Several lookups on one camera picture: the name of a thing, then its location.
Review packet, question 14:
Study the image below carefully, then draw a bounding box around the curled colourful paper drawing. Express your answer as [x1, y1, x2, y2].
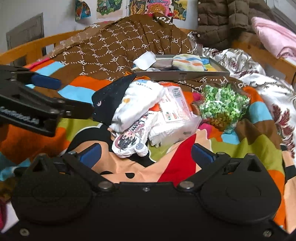
[74, 0, 91, 22]

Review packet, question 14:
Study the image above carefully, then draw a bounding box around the pink folded blanket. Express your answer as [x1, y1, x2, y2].
[251, 17, 295, 60]

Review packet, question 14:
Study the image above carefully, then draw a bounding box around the blond child drawing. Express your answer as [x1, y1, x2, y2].
[96, 0, 123, 19]

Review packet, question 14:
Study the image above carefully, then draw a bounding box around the colourful block bedsheet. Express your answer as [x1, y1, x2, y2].
[0, 56, 296, 235]

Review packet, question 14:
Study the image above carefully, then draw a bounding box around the grey cloth mask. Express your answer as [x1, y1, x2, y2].
[152, 58, 173, 70]

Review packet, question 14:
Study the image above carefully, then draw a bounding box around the grey tray with painting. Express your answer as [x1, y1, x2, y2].
[132, 54, 230, 81]

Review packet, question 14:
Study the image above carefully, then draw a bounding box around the starry night style drawing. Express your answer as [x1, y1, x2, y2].
[128, 0, 188, 21]

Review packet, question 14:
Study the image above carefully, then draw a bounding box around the pink magazine girl drawing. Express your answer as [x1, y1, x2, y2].
[145, 0, 174, 17]

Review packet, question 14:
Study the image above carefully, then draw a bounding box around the dark grey door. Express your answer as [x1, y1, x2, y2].
[5, 12, 45, 67]

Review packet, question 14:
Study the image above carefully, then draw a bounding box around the white cloth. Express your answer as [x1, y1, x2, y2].
[133, 51, 156, 70]

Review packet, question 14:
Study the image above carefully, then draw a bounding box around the black cat sock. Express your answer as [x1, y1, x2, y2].
[91, 74, 137, 126]

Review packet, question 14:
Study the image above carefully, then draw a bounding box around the white floral satin quilt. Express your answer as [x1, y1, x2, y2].
[188, 32, 295, 158]

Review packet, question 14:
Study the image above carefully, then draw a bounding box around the brown patterned quilt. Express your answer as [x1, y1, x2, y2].
[48, 12, 253, 93]

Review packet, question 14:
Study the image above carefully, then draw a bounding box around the green white patterned bag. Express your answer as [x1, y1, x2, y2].
[192, 83, 250, 133]

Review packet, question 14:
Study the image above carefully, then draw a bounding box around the brown puffer jacket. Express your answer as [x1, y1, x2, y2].
[196, 0, 275, 50]

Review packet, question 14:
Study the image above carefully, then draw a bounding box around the orange sock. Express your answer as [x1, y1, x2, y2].
[124, 71, 151, 81]

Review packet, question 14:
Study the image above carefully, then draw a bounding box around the cartoon print white sock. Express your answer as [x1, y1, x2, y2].
[112, 110, 158, 158]

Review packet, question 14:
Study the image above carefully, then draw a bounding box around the striped pastel sock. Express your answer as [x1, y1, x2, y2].
[173, 54, 205, 71]

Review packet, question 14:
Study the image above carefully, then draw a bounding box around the plastic wrapped white packet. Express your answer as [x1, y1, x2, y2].
[148, 86, 202, 147]

